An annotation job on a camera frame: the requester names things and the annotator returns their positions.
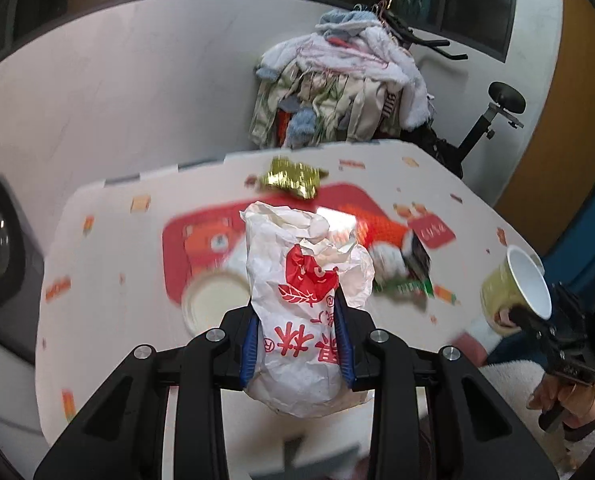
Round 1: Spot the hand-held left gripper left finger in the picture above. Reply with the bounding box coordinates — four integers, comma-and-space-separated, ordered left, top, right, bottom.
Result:
34, 305, 263, 480

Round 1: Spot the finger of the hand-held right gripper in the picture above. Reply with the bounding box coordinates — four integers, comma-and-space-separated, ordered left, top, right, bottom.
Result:
508, 304, 554, 357

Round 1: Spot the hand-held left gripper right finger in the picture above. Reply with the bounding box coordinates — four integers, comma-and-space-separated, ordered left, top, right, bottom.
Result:
333, 295, 561, 480

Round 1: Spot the yellow-green cup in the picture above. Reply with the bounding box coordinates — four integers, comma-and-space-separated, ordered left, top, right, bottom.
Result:
481, 245, 553, 336

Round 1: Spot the white paper bag red print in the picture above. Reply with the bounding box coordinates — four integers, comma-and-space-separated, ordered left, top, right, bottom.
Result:
240, 201, 377, 418

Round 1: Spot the orange foam fruit net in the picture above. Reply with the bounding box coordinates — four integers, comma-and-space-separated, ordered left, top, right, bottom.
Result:
345, 200, 411, 248

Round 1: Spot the gold foil wrapper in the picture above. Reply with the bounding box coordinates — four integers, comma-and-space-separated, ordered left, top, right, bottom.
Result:
256, 157, 329, 200

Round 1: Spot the person's right hand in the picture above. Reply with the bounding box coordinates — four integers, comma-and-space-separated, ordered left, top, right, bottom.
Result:
527, 374, 595, 430

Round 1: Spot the white round lid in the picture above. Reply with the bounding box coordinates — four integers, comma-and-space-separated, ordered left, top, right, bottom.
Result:
181, 271, 252, 336

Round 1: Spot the green snack wrapper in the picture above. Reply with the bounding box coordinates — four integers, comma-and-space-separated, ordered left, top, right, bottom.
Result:
370, 232, 435, 306

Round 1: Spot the printed table cover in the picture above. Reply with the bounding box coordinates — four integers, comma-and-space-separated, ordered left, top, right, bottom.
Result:
35, 141, 545, 448

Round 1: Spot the black exercise bike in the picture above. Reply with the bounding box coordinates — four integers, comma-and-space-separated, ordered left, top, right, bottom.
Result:
367, 0, 527, 178

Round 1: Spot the pile of clothes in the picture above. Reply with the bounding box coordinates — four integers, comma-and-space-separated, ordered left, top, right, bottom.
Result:
249, 9, 435, 150

